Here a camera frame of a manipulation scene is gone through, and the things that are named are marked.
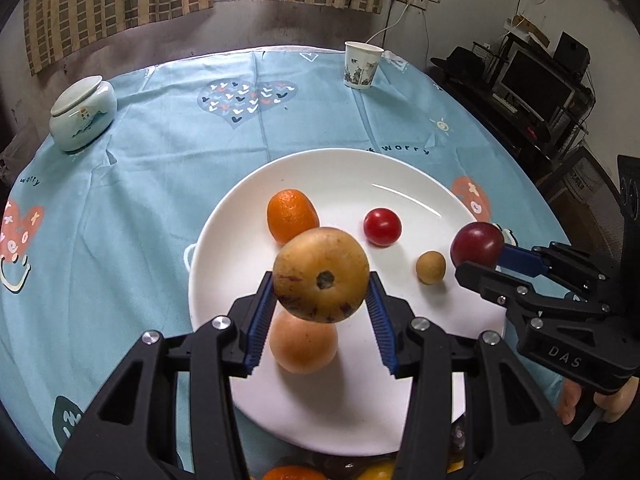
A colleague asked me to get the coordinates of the blue printed tablecloth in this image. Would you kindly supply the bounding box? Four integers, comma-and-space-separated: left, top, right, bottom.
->
0, 47, 576, 480

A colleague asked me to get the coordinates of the black computer monitor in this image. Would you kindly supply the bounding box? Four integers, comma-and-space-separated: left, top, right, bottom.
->
492, 50, 576, 116

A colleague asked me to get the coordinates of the small brown longan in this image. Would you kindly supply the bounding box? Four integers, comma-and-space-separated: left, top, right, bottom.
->
416, 251, 447, 285

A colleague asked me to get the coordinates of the yellow orange mango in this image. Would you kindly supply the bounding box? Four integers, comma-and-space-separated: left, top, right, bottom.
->
352, 460, 398, 480

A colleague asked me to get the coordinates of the dark red plum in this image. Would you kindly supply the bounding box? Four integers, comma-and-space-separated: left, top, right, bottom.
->
450, 222, 505, 268

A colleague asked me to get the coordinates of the red cherry tomato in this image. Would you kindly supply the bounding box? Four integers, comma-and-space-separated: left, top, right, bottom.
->
363, 207, 402, 247

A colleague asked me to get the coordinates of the dark purple plum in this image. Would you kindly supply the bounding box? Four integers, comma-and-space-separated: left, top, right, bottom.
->
320, 455, 381, 478
447, 417, 468, 473

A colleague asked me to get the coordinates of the white ceramic lidded jar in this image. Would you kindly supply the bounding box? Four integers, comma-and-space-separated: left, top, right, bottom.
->
49, 75, 118, 152

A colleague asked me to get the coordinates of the pale orange peach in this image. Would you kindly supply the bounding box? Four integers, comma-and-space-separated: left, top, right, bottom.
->
269, 310, 339, 374

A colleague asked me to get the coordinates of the orange tangerine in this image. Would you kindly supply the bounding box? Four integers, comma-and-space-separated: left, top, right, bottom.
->
260, 465, 328, 480
266, 188, 321, 243

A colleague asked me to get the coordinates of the yellow cardboard box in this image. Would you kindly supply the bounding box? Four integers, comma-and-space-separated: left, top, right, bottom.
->
505, 15, 548, 46

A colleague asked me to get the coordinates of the black speaker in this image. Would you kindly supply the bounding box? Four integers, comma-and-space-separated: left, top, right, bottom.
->
555, 31, 591, 73

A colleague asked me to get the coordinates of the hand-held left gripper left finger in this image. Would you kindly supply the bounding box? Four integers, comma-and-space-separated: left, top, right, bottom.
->
55, 272, 276, 480

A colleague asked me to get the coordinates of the white plate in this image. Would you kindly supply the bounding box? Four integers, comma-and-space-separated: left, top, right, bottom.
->
187, 147, 507, 458

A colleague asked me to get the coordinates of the white power cable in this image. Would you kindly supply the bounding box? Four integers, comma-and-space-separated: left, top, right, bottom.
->
366, 1, 411, 45

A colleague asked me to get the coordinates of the black computer desk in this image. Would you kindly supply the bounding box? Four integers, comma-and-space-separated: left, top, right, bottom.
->
430, 35, 598, 181

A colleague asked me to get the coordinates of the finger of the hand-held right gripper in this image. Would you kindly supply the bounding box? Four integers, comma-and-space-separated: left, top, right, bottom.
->
498, 241, 622, 307
455, 259, 610, 347

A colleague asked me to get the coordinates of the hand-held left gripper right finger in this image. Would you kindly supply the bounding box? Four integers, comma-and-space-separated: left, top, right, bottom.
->
364, 271, 586, 480

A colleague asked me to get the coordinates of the yellow brown pear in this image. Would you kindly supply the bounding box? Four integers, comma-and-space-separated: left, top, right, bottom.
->
272, 226, 371, 323

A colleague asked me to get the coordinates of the person's right hand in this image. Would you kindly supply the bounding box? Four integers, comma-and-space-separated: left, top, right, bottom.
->
556, 377, 640, 427

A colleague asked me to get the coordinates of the printed paper cup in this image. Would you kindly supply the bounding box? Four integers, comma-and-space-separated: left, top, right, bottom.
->
343, 41, 385, 92

